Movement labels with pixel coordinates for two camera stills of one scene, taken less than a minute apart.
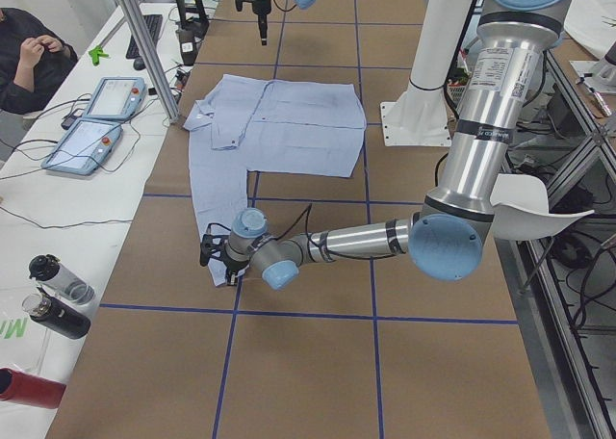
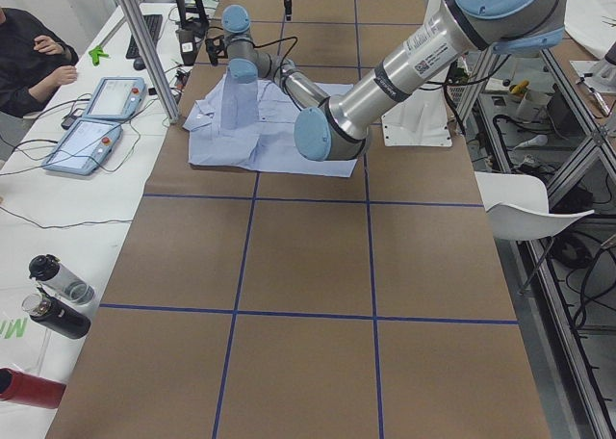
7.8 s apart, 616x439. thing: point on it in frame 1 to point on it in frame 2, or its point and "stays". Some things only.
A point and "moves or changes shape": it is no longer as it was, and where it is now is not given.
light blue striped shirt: (245, 124) moves or changes shape
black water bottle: (40, 307) stays
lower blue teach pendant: (84, 146) stays
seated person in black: (34, 62) stays
